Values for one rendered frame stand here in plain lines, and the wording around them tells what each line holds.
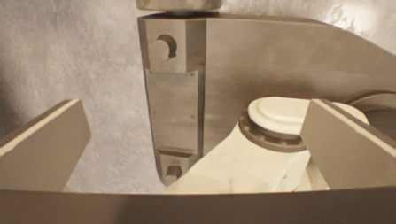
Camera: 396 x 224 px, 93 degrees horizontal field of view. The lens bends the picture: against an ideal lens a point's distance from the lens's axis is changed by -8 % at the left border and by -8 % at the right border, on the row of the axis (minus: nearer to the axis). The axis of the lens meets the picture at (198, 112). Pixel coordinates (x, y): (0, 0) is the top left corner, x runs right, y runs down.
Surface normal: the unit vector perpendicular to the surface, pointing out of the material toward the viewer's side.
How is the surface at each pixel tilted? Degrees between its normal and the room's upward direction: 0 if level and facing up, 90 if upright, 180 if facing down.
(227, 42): 0
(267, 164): 90
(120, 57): 0
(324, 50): 0
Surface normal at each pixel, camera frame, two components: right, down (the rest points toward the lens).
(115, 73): -0.18, 0.50
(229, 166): 0.01, -0.86
